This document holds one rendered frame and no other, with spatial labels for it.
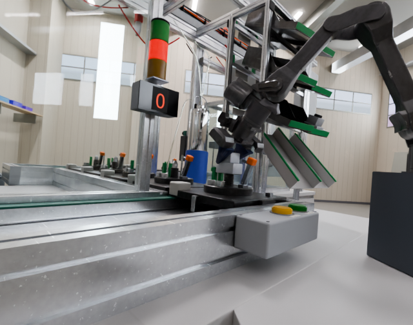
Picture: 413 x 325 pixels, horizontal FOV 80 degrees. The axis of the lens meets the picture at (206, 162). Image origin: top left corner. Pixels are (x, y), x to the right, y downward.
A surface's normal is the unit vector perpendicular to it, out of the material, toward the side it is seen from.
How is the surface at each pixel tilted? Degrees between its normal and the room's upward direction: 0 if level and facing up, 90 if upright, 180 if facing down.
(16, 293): 90
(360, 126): 90
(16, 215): 90
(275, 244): 90
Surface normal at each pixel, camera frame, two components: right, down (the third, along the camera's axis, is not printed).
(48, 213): 0.70, 0.05
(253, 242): -0.71, -0.06
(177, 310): 0.07, -1.00
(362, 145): 0.15, 0.00
